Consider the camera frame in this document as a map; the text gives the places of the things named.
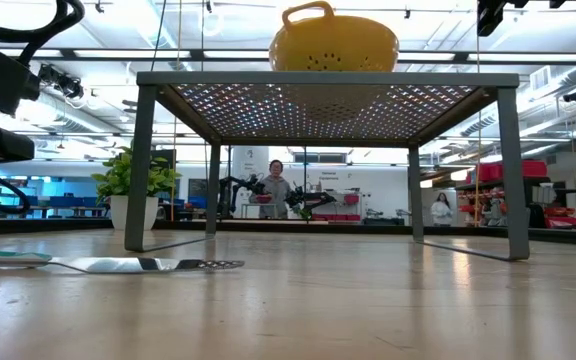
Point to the black overhead rail beam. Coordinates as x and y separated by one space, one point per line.
218 54

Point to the black ceiling-hung device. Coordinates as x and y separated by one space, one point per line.
575 95
65 84

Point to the red storage rack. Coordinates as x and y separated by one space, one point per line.
508 171

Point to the grey perforated metal shelf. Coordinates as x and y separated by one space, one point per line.
328 79

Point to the potted green plant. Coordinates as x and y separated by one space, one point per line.
160 177

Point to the person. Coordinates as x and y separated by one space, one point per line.
275 192
441 210

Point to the black aluminium table frame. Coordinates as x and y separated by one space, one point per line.
368 229

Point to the background black robot arm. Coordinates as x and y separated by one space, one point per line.
310 199
238 187

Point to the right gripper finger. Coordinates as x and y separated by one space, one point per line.
489 15

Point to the yellow plastic colander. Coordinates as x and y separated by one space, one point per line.
334 45

